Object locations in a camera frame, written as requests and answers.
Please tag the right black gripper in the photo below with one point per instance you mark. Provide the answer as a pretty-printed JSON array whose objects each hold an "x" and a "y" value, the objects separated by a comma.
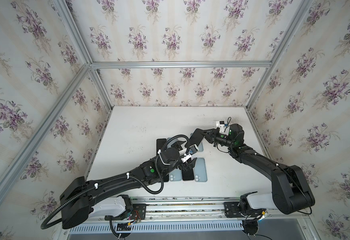
[{"x": 213, "y": 137}]

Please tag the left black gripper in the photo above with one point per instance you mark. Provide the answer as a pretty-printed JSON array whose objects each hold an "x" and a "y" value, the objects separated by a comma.
[{"x": 182, "y": 148}]

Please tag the bare black phone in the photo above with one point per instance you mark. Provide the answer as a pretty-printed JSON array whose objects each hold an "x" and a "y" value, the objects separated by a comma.
[
  {"x": 194, "y": 140},
  {"x": 159, "y": 144}
]

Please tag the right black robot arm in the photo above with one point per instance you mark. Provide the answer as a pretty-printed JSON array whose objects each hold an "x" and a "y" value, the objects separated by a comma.
[{"x": 290, "y": 189}]

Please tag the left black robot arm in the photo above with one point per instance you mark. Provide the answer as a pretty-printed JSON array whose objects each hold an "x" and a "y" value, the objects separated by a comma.
[{"x": 80, "y": 197}]

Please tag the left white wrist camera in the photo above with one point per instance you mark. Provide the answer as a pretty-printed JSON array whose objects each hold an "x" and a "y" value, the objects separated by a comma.
[{"x": 193, "y": 149}]

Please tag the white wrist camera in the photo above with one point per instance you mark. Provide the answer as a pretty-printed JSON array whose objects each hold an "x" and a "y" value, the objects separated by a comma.
[
  {"x": 222, "y": 126},
  {"x": 193, "y": 149}
]

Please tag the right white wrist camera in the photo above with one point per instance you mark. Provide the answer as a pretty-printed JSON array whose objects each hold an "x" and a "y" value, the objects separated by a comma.
[{"x": 222, "y": 126}]

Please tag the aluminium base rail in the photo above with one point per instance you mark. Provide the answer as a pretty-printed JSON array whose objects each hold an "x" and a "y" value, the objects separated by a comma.
[{"x": 125, "y": 208}]

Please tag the aluminium cage frame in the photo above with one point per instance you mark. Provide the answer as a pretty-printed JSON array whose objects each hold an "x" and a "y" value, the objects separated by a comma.
[{"x": 44, "y": 59}]

